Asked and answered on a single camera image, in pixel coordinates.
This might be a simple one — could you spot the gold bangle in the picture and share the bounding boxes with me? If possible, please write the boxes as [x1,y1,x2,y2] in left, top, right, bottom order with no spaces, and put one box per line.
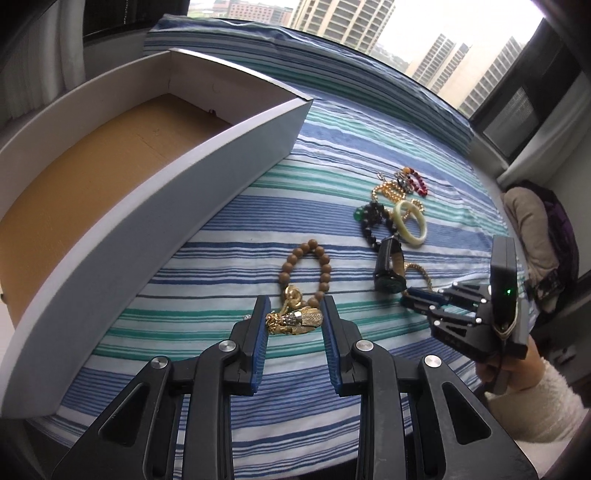
[404,262,434,295]

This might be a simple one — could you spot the black bead bracelet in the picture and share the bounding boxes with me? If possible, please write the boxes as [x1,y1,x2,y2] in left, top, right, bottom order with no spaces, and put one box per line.
[352,201,400,252]

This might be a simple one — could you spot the brown wooden bead bracelet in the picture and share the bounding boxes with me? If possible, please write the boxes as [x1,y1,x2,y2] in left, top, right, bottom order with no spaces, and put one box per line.
[277,238,333,309]

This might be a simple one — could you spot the gold charm pendant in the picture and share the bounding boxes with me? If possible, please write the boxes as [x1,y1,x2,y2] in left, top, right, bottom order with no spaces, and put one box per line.
[266,284,324,335]

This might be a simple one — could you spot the right hand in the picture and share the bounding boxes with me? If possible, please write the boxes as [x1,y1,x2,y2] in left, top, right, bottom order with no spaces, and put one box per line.
[476,336,545,392]

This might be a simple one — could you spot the pale jade bangle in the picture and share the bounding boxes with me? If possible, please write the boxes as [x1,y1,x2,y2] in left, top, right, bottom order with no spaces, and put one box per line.
[391,200,428,247]

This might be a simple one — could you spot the striped bed sheet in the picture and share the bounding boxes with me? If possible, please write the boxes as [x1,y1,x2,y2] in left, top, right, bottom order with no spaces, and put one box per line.
[26,92,508,469]

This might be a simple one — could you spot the white fleece sleeve right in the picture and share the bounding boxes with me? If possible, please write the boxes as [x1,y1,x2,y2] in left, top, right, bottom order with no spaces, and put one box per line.
[486,360,588,443]

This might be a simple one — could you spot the beige cushion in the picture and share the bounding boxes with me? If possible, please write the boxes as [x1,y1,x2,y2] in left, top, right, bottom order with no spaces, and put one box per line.
[502,187,559,313]

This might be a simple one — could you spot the white curtain right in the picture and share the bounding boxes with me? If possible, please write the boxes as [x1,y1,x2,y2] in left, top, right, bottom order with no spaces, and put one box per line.
[497,73,590,189]

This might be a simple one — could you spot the white curtain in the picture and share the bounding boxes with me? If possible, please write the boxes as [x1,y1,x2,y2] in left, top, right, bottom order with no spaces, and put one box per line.
[497,73,590,189]
[1,1,86,124]

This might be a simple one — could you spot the white cardboard box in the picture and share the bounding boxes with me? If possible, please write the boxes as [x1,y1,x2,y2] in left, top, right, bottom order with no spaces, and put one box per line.
[1,49,312,419]

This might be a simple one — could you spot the white curtain left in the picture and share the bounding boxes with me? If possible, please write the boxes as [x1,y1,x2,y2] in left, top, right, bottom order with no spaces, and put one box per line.
[1,1,86,124]

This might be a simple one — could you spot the red bead bracelet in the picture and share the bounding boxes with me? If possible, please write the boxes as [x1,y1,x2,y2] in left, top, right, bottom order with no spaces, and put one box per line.
[399,166,430,198]

